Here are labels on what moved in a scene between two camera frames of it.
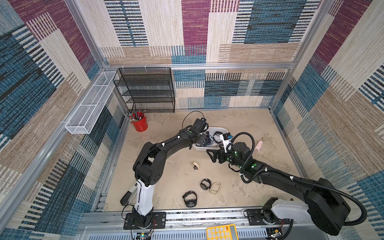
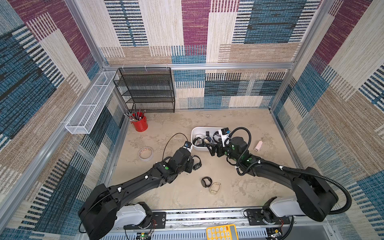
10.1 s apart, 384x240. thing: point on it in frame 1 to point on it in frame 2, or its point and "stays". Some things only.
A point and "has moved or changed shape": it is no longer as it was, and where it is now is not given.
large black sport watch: [208, 140] has moved or changed shape
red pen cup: [141, 124] stays
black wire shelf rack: [149, 89] stays
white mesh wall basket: [83, 119] stays
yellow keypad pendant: [225, 232] stays
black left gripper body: [201, 139] to [189, 167]
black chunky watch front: [190, 202] to [198, 165]
